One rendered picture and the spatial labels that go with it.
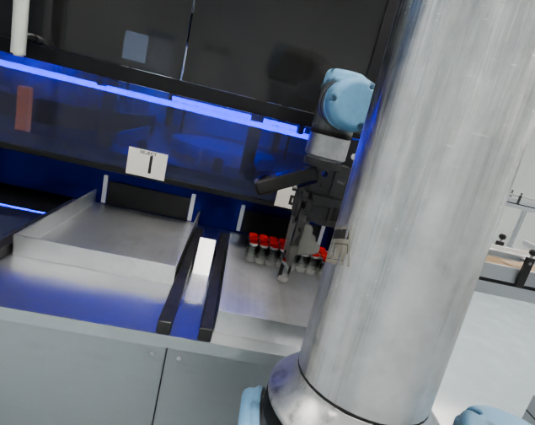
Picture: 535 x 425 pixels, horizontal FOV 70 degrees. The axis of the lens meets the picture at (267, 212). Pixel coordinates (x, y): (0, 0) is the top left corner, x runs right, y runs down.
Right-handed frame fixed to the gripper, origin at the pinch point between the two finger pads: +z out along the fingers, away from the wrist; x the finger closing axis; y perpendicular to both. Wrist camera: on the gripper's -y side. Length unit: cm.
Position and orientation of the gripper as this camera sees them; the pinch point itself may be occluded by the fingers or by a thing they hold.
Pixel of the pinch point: (286, 255)
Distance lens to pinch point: 75.3
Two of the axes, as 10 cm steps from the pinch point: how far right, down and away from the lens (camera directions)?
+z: -2.3, 9.4, 2.5
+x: -0.4, -2.7, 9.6
